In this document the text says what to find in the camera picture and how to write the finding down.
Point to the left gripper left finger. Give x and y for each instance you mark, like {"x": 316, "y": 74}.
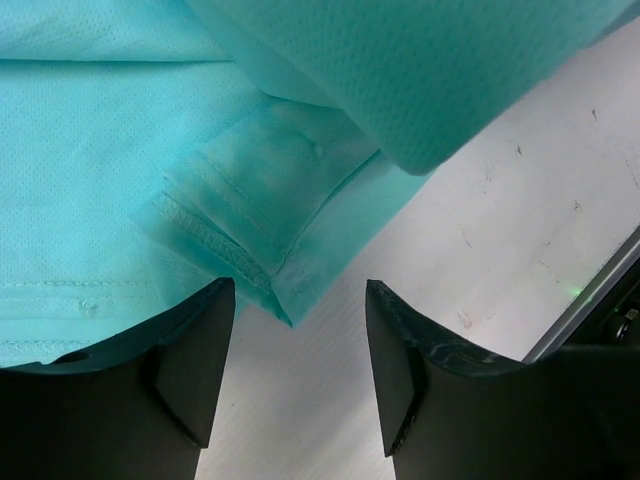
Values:
{"x": 138, "y": 405}

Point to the teal t shirt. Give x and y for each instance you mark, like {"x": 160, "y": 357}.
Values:
{"x": 148, "y": 147}

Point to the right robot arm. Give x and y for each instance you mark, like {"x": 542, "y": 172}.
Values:
{"x": 584, "y": 320}

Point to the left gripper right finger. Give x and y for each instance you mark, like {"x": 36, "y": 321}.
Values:
{"x": 450, "y": 409}

